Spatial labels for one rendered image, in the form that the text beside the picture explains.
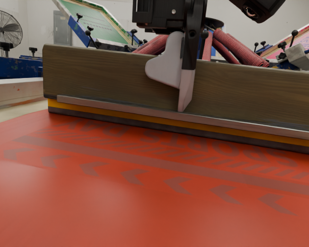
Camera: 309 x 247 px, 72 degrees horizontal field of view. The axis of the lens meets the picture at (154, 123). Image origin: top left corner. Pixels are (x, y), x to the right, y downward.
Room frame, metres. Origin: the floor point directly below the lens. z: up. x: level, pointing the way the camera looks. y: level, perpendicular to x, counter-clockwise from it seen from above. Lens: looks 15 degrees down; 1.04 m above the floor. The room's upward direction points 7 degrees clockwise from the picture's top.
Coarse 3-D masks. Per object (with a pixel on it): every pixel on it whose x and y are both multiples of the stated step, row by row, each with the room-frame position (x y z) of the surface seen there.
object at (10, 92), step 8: (0, 80) 0.34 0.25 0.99; (8, 80) 0.35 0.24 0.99; (16, 80) 0.36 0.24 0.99; (24, 80) 0.37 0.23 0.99; (32, 80) 0.38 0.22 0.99; (40, 80) 0.39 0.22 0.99; (0, 88) 0.31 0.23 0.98; (8, 88) 0.32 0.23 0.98; (16, 88) 0.34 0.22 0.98; (24, 88) 0.35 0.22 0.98; (32, 88) 0.37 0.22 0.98; (40, 88) 0.39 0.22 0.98; (0, 96) 0.31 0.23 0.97; (8, 96) 0.32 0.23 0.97; (16, 96) 0.33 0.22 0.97; (24, 96) 0.35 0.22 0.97; (32, 96) 0.37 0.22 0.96; (40, 96) 0.39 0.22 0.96; (0, 104) 0.31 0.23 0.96; (8, 104) 0.32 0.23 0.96; (16, 104) 0.33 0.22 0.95
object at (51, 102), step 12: (72, 108) 0.31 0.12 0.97; (84, 108) 0.30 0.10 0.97; (96, 108) 0.30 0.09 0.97; (144, 120) 0.29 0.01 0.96; (156, 120) 0.29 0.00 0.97; (168, 120) 0.28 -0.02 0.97; (228, 132) 0.27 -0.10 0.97; (240, 132) 0.27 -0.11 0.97; (252, 132) 0.27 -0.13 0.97; (300, 144) 0.26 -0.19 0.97
